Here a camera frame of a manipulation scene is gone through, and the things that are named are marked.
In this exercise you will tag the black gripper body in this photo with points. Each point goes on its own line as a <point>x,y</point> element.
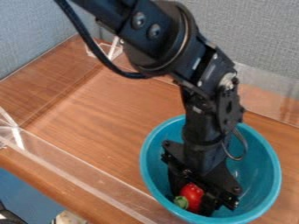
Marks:
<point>215,180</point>

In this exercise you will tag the blue plastic bowl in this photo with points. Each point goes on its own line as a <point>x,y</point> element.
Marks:
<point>258,172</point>

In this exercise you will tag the clear acrylic back barrier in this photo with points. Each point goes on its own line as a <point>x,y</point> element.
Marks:
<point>267,94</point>

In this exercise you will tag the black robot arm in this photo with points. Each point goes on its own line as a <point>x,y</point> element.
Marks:
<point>164,44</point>

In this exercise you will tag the clear acrylic left bracket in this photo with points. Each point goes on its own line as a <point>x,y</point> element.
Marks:
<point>9,131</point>

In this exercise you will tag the clear acrylic left barrier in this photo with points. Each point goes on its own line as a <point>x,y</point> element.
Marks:
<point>20,52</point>

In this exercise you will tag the clear acrylic front barrier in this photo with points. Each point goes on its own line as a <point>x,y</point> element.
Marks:
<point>87,190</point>

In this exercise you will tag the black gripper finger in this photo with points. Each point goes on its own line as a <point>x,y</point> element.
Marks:
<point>178,181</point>
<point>210,203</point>

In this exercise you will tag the clear acrylic corner bracket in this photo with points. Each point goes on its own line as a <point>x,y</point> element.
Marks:
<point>112,49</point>

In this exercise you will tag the red toy strawberry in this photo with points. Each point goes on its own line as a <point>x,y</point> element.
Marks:
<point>188,199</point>

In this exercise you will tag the clear acrylic barrier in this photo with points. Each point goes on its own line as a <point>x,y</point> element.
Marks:
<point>20,52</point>
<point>87,190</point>
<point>267,94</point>

